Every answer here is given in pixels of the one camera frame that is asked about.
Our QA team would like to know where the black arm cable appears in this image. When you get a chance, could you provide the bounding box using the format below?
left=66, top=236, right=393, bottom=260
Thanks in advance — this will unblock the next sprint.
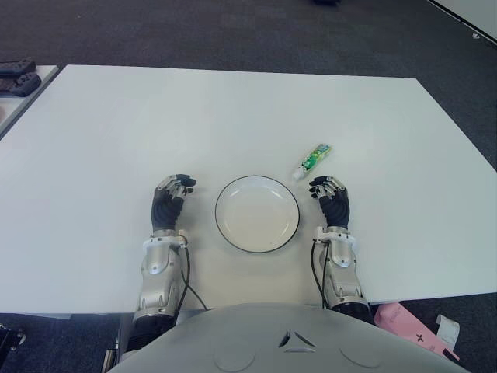
left=176, top=235, right=213, bottom=312
left=310, top=237, right=331, bottom=310

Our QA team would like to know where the pink cardboard box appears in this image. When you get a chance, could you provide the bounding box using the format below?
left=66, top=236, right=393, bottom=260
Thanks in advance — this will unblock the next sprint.
left=373, top=302, right=461, bottom=361

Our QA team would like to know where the black device on floor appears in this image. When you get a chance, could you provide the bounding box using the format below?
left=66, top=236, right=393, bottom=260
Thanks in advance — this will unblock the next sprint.
left=0, top=320, right=27, bottom=353

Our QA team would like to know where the grey robot torso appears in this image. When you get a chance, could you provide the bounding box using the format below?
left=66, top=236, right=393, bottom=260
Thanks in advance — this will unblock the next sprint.
left=109, top=302, right=473, bottom=373

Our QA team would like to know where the green white toothpaste tube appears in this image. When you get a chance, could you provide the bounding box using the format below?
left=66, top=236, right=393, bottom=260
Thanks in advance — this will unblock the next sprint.
left=291, top=142, right=335, bottom=181

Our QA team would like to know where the white paper slip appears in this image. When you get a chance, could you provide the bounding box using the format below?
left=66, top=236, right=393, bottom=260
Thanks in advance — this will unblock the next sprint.
left=434, top=313, right=461, bottom=347

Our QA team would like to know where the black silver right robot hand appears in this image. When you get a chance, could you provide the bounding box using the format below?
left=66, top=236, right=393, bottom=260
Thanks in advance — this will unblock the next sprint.
left=308, top=175, right=352, bottom=230

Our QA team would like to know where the white background table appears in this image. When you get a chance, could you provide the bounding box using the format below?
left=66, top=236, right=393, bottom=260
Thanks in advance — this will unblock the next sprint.
left=426, top=0, right=497, bottom=47

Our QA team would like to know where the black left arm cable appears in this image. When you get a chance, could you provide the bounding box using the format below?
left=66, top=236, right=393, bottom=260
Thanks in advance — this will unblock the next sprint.
left=176, top=235, right=213, bottom=312

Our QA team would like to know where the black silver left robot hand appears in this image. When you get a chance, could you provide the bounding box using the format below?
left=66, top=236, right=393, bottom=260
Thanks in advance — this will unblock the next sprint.
left=150, top=173, right=196, bottom=231

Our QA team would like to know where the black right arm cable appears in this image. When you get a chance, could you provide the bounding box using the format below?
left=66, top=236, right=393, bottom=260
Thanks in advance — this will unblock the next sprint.
left=310, top=237, right=331, bottom=310

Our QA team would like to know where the metal support frame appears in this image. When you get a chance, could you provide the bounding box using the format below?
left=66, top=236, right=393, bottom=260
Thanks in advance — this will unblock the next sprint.
left=104, top=310, right=135, bottom=366

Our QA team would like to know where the black game controller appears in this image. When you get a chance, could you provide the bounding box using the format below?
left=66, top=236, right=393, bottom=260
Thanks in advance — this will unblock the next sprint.
left=0, top=57, right=36, bottom=77
left=0, top=73, right=42, bottom=97

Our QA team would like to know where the white plate with black rim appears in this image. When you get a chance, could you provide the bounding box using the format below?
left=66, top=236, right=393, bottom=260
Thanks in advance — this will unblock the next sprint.
left=214, top=175, right=301, bottom=256

